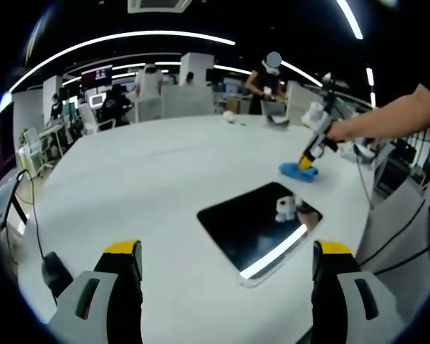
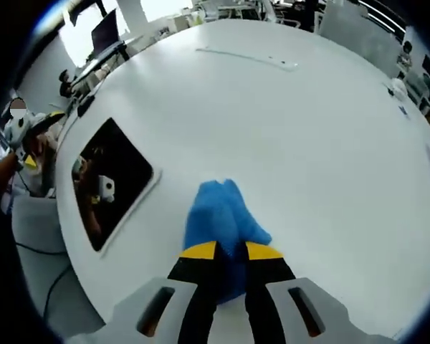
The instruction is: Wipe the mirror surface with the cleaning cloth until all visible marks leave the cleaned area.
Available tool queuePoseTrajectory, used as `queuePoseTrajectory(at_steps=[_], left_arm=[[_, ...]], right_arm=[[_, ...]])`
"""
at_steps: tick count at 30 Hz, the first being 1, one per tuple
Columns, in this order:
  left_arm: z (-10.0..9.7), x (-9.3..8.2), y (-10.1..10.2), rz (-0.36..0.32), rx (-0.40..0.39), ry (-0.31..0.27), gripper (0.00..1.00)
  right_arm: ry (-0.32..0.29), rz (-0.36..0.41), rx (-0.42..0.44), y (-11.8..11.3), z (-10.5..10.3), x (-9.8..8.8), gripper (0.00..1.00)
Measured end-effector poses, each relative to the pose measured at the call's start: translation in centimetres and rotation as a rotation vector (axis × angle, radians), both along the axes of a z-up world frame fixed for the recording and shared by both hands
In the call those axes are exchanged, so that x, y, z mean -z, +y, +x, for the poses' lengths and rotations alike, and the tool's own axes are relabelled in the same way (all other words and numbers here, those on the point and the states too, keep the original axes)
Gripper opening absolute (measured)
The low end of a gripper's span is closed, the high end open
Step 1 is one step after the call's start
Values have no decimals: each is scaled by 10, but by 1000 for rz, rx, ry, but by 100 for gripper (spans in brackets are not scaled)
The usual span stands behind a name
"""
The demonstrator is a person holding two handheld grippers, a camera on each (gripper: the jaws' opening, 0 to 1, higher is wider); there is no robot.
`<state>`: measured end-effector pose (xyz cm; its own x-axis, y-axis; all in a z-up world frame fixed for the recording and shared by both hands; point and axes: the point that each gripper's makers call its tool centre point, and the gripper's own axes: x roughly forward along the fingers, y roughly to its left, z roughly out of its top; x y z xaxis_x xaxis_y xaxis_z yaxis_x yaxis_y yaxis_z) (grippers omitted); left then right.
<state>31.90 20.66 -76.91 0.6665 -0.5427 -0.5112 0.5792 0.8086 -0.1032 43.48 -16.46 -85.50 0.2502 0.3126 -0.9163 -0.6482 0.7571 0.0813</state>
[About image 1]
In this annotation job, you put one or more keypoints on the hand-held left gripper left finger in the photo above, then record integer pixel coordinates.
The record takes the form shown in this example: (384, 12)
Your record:
(125, 308)

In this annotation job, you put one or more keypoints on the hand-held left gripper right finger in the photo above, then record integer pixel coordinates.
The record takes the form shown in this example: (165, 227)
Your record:
(329, 308)

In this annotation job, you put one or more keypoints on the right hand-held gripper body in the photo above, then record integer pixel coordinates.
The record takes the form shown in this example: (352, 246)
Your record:
(319, 125)

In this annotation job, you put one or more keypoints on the blue cleaning cloth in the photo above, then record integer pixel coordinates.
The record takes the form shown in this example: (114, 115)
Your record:
(294, 174)

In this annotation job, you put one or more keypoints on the black tablet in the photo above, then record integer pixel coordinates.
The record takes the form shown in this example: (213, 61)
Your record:
(243, 229)

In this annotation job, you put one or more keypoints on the person's right hand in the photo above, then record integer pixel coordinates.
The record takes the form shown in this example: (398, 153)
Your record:
(338, 130)

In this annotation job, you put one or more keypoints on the beige chair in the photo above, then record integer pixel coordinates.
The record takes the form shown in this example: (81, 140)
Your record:
(295, 100)

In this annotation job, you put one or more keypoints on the dark grey curved object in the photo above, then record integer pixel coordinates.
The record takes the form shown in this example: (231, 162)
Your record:
(276, 122)

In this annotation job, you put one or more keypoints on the white round object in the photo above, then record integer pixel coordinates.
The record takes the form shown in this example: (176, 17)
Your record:
(229, 117)

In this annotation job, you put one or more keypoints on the black equipment cart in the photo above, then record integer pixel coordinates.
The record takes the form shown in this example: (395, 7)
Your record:
(397, 168)

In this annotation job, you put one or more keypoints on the white office chair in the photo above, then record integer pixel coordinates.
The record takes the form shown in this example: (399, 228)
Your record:
(93, 120)

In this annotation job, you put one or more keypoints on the small white monitor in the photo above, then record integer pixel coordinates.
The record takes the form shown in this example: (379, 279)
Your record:
(97, 100)

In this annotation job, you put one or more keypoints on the curved ceiling light strip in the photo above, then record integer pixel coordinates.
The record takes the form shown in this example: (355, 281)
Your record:
(122, 36)

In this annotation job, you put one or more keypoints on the wall screen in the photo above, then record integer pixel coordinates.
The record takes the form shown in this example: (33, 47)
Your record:
(96, 73)

